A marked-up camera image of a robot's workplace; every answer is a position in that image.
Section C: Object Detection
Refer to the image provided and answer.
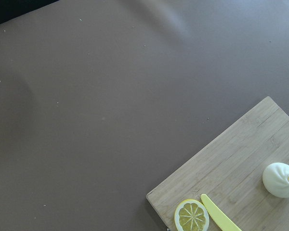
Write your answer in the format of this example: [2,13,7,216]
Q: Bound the bamboo cutting board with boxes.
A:
[146,97,289,231]

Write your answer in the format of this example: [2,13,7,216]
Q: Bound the yellow plastic knife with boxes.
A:
[200,194,242,231]

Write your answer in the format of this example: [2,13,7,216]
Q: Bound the lemon slice near handle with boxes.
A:
[174,199,210,231]

